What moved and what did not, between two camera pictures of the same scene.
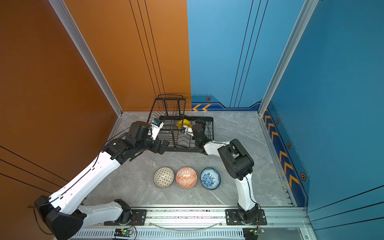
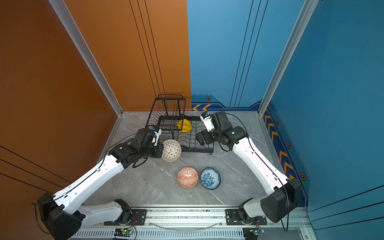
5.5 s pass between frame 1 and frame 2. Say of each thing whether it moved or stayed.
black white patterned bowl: moved
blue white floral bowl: stayed
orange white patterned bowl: stayed
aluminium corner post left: stayed
